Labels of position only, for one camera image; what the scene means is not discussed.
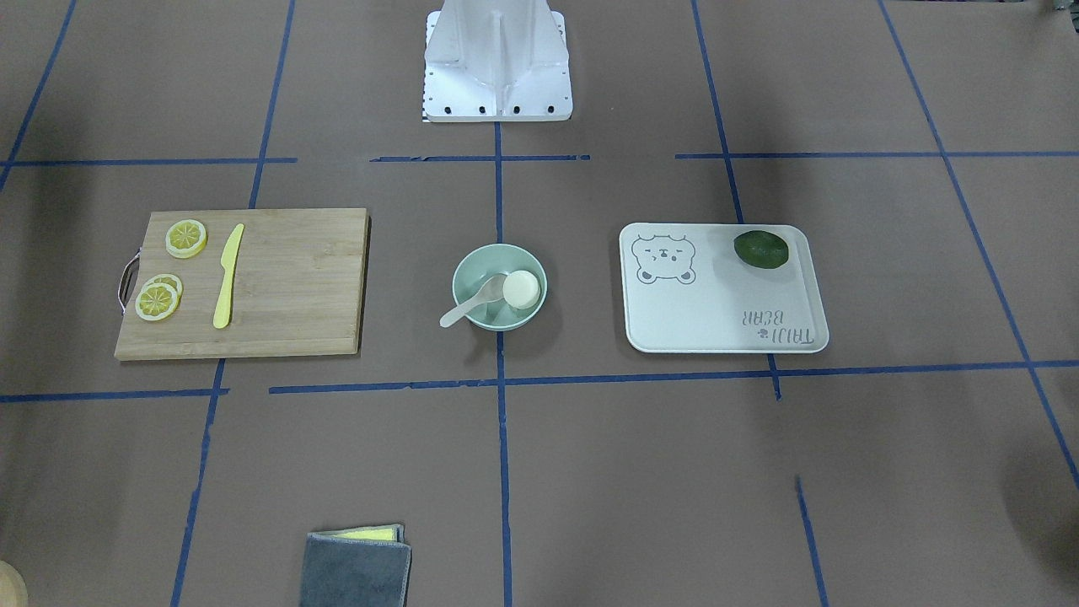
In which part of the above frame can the yellow plastic knife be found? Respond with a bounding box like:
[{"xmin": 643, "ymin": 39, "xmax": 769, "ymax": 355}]
[{"xmin": 211, "ymin": 223, "xmax": 245, "ymax": 330}]

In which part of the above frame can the white steamed bun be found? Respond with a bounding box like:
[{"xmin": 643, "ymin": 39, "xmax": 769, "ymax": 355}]
[{"xmin": 502, "ymin": 270, "xmax": 542, "ymax": 311}]

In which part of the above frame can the lemon slice top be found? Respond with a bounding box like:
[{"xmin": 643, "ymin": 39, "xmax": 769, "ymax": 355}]
[{"xmin": 164, "ymin": 218, "xmax": 207, "ymax": 259}]

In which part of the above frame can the white ceramic spoon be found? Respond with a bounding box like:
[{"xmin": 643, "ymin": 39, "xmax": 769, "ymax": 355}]
[{"xmin": 439, "ymin": 273, "xmax": 508, "ymax": 328}]

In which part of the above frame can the white bear tray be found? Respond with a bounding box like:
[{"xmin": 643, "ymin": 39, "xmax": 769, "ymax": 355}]
[{"xmin": 618, "ymin": 223, "xmax": 831, "ymax": 354}]

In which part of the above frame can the bamboo cutting board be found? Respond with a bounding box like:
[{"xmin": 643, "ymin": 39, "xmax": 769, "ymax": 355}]
[{"xmin": 115, "ymin": 208, "xmax": 370, "ymax": 361}]

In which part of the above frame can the yellow sponge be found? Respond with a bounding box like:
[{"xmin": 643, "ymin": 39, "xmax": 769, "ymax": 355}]
[{"xmin": 334, "ymin": 525, "xmax": 401, "ymax": 542}]

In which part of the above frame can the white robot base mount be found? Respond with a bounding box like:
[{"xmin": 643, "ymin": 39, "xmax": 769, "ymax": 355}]
[{"xmin": 421, "ymin": 1, "xmax": 574, "ymax": 123}]

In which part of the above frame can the light green bowl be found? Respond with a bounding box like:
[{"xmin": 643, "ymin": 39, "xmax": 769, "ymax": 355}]
[{"xmin": 451, "ymin": 244, "xmax": 548, "ymax": 331}]

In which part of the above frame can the lemon slice behind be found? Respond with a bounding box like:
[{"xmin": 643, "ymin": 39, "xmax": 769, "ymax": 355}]
[{"xmin": 142, "ymin": 273, "xmax": 185, "ymax": 296}]

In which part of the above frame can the wooden stand base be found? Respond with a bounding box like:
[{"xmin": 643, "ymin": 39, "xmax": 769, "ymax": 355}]
[{"xmin": 0, "ymin": 561, "xmax": 30, "ymax": 607}]

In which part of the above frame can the grey folded cloth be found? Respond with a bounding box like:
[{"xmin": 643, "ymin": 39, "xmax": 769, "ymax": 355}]
[{"xmin": 299, "ymin": 524, "xmax": 412, "ymax": 606}]

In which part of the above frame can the green avocado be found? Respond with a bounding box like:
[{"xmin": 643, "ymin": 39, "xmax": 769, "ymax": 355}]
[{"xmin": 733, "ymin": 230, "xmax": 790, "ymax": 270}]

